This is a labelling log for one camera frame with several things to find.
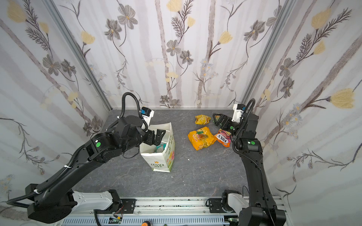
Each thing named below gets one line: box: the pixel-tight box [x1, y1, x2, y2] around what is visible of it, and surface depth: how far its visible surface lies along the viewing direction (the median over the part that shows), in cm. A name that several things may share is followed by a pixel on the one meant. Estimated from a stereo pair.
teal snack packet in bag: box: [154, 143, 167, 153], surface depth 95 cm
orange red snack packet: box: [214, 128, 232, 148], surface depth 100 cm
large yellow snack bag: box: [187, 126, 218, 151], surface depth 99 cm
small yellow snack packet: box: [194, 114, 212, 125], surface depth 110 cm
